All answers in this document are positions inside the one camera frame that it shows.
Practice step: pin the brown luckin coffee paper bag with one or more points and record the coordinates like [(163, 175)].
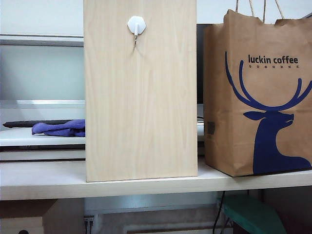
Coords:
[(268, 85)]

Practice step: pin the light wooden board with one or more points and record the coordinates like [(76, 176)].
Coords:
[(141, 109)]

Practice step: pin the black monitor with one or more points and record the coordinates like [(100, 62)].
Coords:
[(200, 63)]

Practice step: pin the purple cloth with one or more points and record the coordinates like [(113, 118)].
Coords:
[(61, 128)]

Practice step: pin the white power strip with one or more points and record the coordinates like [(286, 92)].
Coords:
[(89, 223)]

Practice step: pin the grey glass office partition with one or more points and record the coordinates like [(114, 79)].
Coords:
[(36, 73)]

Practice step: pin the green plastic seat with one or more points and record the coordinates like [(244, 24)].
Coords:
[(248, 214)]

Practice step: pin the black keyboard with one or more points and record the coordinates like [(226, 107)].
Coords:
[(17, 123)]

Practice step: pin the white adhesive wall hook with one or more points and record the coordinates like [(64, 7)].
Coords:
[(136, 24)]

